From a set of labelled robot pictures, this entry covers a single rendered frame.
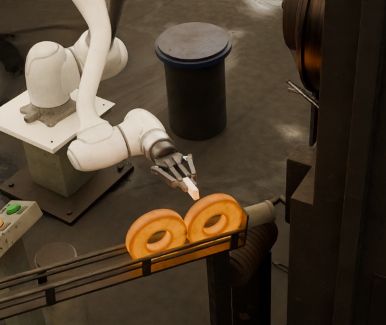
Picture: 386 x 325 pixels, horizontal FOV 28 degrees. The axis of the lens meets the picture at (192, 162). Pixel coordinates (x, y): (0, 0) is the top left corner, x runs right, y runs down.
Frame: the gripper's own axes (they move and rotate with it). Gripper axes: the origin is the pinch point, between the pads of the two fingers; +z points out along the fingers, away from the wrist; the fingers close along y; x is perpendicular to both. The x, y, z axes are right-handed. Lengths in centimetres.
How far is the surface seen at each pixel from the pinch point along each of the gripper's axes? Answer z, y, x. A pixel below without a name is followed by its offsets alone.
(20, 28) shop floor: -242, -4, -51
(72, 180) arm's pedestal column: -97, 13, -55
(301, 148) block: 9.6, -28.6, 8.0
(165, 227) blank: 15.4, 13.7, 3.7
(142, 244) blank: 15.2, 20.1, 0.7
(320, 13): 14, -31, 48
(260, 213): 14.9, -12.9, -3.6
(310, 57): 13.3, -29.2, 36.7
